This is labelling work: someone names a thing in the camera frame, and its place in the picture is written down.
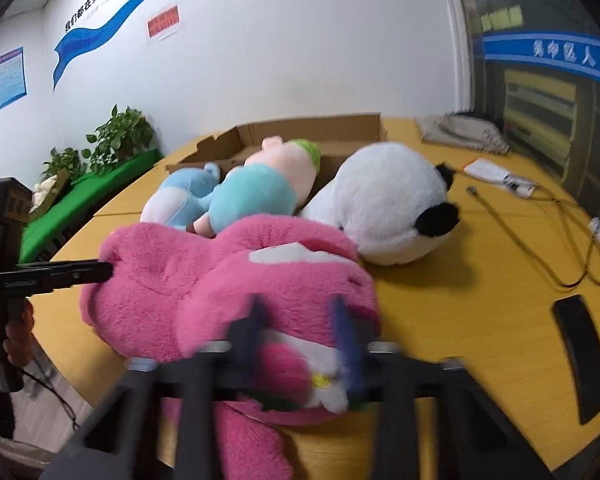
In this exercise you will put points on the black smartphone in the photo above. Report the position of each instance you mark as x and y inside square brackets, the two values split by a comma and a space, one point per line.
[580, 360]

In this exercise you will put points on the shelf rack behind glass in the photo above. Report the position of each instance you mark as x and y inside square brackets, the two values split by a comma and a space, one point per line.
[540, 110]

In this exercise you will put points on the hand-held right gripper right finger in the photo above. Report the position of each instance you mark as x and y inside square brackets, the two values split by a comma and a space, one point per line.
[347, 345]

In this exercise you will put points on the small potted plant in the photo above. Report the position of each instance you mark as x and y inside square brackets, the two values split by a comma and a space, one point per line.
[65, 162]

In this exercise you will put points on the row of yellow sticky notes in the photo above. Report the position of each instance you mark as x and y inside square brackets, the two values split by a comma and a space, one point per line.
[502, 19]

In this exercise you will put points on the pink plush toy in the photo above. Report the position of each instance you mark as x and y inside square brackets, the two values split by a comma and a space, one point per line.
[180, 280]

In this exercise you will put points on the cardboard box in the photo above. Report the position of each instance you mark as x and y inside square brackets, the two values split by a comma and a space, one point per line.
[305, 130]

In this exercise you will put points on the large potted plant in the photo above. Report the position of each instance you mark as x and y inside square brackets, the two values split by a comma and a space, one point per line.
[122, 135]

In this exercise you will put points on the blue stripe window sticker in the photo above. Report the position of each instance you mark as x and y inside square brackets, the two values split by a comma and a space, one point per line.
[530, 50]

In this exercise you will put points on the white paper card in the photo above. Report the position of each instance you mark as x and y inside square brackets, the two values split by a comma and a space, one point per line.
[485, 170]

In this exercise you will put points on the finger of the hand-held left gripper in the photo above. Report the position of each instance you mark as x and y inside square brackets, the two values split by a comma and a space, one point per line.
[82, 272]

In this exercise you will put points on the blue plush toy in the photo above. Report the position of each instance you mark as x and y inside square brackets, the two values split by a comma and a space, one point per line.
[180, 195]

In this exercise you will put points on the blue wave wall decal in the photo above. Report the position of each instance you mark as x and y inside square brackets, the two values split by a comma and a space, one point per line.
[90, 35]

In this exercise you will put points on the beige bag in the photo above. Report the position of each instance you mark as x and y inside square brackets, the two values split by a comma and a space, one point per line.
[47, 192]

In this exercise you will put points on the blue wall poster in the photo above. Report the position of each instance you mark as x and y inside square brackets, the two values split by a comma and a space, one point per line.
[10, 77]

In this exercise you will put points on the green bench mat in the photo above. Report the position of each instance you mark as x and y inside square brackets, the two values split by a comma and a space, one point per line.
[80, 202]

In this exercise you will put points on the person's left hand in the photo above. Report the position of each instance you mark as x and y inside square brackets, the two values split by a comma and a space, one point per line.
[20, 335]

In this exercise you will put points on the white panda plush toy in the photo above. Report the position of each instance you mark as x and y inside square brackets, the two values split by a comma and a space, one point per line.
[380, 195]

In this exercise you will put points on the red wall notice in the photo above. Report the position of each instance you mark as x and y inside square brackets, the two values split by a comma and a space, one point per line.
[163, 21]

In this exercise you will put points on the grey cloth bag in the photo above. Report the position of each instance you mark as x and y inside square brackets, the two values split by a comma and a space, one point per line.
[460, 132]

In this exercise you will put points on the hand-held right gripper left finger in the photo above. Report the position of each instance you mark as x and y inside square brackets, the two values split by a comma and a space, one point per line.
[257, 322]

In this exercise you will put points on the pig plush toy teal clothes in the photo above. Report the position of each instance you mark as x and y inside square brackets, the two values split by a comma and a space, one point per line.
[255, 190]

